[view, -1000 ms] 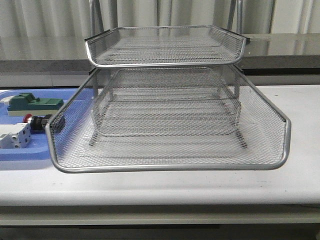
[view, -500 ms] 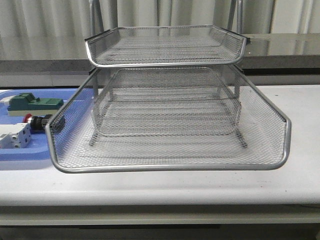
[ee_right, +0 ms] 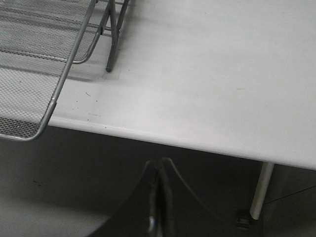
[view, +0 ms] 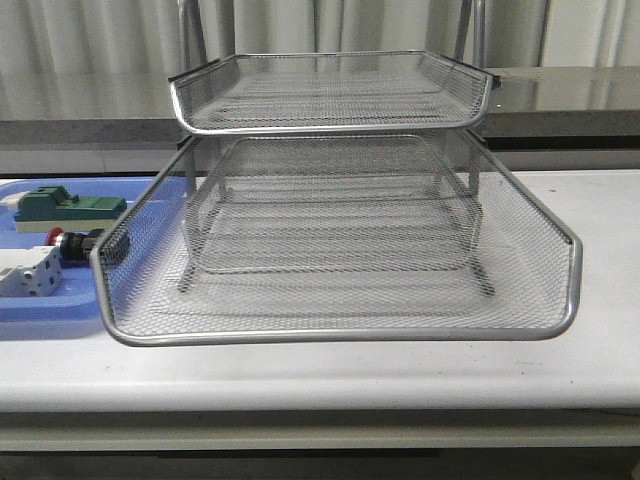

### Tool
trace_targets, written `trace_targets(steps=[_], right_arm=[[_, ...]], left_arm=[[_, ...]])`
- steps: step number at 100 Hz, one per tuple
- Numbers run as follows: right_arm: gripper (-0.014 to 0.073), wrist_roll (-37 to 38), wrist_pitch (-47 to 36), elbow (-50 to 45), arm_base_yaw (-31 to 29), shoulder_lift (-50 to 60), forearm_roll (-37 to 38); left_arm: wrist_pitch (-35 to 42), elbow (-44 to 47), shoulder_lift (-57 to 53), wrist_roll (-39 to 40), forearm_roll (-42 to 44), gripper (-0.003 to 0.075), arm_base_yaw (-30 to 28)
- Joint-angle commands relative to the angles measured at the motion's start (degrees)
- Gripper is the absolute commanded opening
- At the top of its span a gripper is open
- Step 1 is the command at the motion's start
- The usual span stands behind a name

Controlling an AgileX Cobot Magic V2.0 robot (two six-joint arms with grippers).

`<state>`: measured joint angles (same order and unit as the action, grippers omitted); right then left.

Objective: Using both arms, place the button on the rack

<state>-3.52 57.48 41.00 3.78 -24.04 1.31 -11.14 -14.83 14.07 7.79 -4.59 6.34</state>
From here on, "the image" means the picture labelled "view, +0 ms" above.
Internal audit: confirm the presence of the red emergency stop button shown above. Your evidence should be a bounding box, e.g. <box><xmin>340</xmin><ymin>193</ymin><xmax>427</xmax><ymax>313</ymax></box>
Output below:
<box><xmin>45</xmin><ymin>227</ymin><xmax>131</xmax><ymax>266</ymax></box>

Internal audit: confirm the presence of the blue plastic tray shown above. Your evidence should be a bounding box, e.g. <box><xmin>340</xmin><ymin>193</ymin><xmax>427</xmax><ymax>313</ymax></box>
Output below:
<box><xmin>1</xmin><ymin>176</ymin><xmax>152</xmax><ymax>322</ymax></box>

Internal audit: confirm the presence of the grey stone counter ledge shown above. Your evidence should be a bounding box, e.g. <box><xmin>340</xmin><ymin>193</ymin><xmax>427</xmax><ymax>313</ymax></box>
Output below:
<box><xmin>1</xmin><ymin>67</ymin><xmax>639</xmax><ymax>147</ymax></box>

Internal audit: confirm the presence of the silver rack frame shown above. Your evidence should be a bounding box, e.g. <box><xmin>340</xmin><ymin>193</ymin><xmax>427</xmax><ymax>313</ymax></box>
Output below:
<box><xmin>177</xmin><ymin>0</ymin><xmax>502</xmax><ymax>297</ymax></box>

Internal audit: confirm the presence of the green and beige switch block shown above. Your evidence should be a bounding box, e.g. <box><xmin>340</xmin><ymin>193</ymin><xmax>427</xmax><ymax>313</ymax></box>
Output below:
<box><xmin>14</xmin><ymin>185</ymin><xmax>127</xmax><ymax>233</ymax></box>

